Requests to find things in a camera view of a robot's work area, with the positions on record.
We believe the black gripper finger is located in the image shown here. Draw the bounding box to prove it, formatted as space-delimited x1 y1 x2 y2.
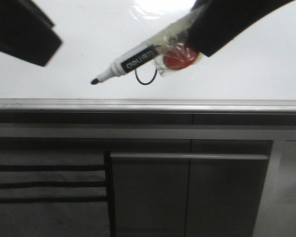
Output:
188 0 291 57
0 0 62 67

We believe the white whiteboard marker with magnet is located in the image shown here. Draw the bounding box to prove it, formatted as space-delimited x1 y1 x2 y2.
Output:
91 7 202 85

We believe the grey cabinet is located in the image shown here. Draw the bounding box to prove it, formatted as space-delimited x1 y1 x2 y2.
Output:
0 112 296 237

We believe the white whiteboard with aluminium frame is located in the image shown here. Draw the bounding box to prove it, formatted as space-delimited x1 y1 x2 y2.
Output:
0 0 296 113

